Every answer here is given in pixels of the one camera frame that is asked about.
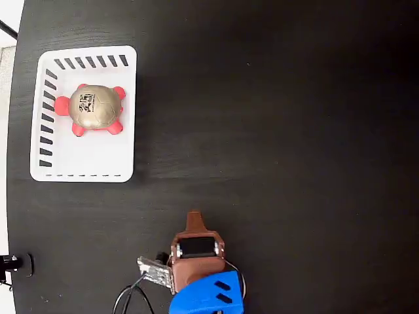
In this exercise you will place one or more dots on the brown gripper black servo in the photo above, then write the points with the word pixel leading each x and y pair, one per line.
pixel 193 266

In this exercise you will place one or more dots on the red turtle toy gold shell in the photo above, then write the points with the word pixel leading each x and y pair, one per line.
pixel 95 108

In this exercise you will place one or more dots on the white plastic basket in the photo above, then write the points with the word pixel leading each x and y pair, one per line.
pixel 98 153

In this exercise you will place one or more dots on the black table clamp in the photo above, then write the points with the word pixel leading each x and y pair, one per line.
pixel 16 263

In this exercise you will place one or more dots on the black rod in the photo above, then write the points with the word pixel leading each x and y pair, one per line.
pixel 8 28

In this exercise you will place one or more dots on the small camera circuit board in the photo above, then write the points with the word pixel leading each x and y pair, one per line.
pixel 156 271

